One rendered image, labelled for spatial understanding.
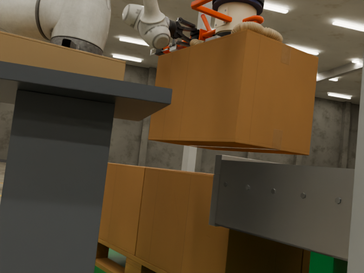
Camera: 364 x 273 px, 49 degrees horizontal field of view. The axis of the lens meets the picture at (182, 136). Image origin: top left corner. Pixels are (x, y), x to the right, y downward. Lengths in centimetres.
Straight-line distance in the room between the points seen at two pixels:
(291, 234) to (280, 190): 11
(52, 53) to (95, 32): 17
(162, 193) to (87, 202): 66
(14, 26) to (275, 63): 89
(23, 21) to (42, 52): 24
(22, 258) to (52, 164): 24
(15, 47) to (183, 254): 94
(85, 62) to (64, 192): 34
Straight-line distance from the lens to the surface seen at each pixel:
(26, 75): 98
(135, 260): 188
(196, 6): 163
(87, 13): 120
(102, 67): 108
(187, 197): 156
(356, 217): 70
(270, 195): 104
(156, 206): 174
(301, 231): 98
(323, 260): 95
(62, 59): 108
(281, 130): 154
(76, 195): 109
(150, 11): 167
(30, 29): 130
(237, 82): 142
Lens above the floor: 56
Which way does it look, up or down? 5 degrees up
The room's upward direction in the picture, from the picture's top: 6 degrees clockwise
